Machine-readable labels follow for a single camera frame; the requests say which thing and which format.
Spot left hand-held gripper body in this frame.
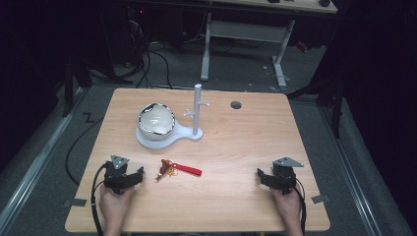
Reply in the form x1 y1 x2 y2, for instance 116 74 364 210
103 154 142 196

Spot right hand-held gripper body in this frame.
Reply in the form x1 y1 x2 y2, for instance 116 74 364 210
266 156 305 196

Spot red keychain with strap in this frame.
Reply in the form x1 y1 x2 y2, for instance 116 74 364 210
154 158 203 183

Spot white hanger stand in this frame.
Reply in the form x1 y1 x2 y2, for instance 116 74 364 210
135 83 210 150

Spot person's left hand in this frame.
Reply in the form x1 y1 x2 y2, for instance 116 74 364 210
99 185 136 227

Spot person's right hand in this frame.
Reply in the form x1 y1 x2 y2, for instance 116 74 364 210
270 187 302 227

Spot grey tape piece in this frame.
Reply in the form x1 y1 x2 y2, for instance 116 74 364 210
62 198 88 208
311 194 330 205

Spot white-legged desk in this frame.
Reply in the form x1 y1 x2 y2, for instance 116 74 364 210
200 0 338 89

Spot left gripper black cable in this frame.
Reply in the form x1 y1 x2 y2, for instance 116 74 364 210
90 162 109 236

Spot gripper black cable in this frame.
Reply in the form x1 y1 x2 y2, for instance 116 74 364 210
292 178 307 235
90 162 109 236

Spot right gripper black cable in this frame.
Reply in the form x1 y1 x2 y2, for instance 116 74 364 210
292 178 307 235

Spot black cable on floor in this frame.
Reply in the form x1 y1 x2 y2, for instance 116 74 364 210
64 117 104 187

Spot metal floor rail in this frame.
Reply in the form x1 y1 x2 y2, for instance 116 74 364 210
0 88 89 234
319 106 385 236

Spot bundle of black cables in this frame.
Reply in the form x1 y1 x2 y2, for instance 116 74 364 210
115 9 174 90

